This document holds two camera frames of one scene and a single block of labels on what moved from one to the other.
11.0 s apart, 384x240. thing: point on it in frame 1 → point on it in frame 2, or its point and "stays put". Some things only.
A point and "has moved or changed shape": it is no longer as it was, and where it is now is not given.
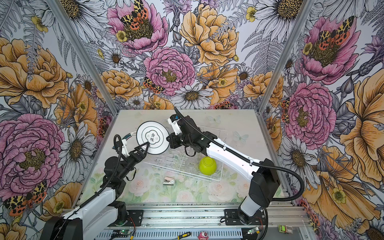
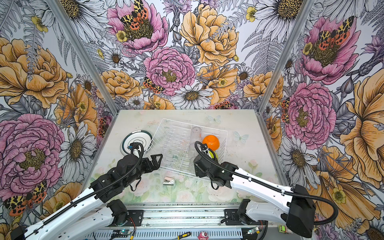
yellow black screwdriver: (180, 236) stays put
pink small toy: (203, 235) stays put
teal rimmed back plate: (155, 133) has moved or changed shape
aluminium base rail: (205, 222) stays put
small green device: (285, 229) stays put
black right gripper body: (177, 141) → (201, 174)
